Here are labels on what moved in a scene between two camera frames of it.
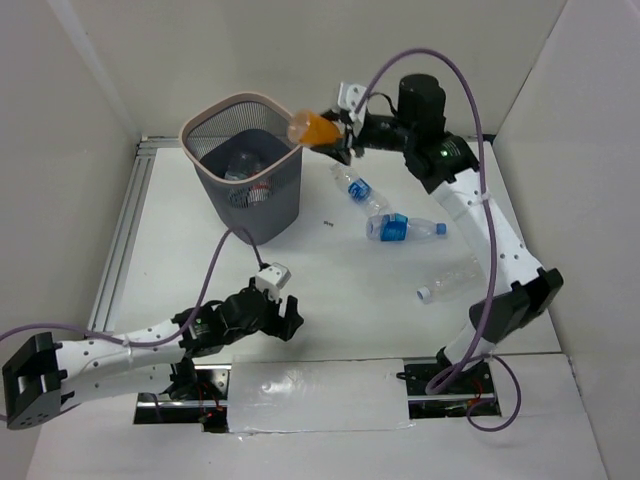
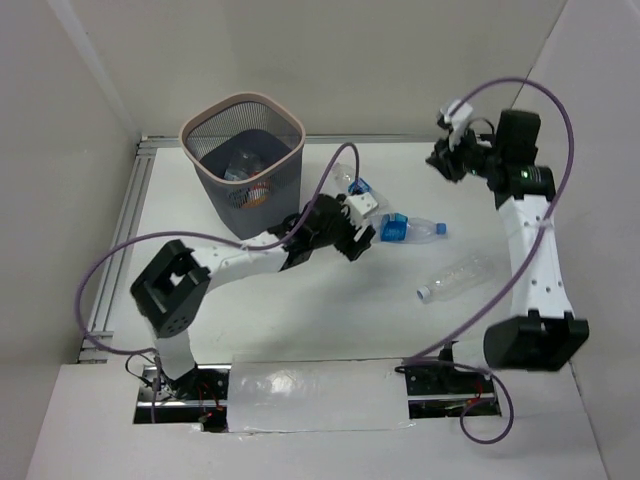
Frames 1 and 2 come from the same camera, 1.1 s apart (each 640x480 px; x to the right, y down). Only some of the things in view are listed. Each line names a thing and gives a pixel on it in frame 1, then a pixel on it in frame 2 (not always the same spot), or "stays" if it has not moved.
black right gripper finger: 343,117 -> 462,158
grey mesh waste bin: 249,166 stays
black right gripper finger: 340,152 -> 441,158
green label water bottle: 242,166 stays
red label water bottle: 258,193 stays
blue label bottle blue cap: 396,227 stays
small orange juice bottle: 311,128 -> 259,200
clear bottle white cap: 456,284 stays
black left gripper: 276,314 -> 347,232
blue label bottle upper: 360,189 stays
